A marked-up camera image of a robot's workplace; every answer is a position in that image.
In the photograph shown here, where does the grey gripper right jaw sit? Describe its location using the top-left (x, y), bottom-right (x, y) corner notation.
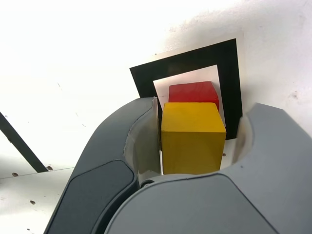
top-left (104, 102), bottom-right (312, 234)

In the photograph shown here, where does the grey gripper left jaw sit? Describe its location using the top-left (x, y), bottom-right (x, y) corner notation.
top-left (44, 96), bottom-right (163, 234)

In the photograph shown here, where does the yellow cube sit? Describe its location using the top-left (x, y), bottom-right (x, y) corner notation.
top-left (159, 101), bottom-right (227, 176)

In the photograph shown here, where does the red cube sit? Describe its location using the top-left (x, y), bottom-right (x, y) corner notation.
top-left (168, 81), bottom-right (220, 114)

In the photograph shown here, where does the black tape square outline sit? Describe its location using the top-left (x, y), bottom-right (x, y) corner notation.
top-left (129, 38), bottom-right (244, 150)

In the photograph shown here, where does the black tape strip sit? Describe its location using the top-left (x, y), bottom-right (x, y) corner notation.
top-left (0, 111), bottom-right (48, 173)

